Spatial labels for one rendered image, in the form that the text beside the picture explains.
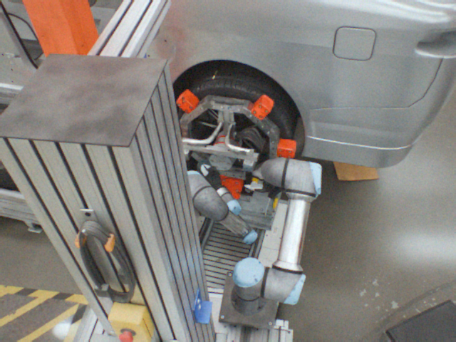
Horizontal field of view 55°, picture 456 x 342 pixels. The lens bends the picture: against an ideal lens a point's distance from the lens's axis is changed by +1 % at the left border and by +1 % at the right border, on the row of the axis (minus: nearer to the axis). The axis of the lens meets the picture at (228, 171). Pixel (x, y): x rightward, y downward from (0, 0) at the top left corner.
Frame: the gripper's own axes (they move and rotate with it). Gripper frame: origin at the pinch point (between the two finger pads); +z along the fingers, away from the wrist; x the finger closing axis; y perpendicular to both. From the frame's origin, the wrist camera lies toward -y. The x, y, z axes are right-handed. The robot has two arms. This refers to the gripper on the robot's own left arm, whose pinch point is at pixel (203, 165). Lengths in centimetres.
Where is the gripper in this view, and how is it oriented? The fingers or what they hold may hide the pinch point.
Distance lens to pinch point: 238.4
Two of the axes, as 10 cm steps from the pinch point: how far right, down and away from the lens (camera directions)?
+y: 0.5, 6.8, 7.3
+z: -4.8, -6.2, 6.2
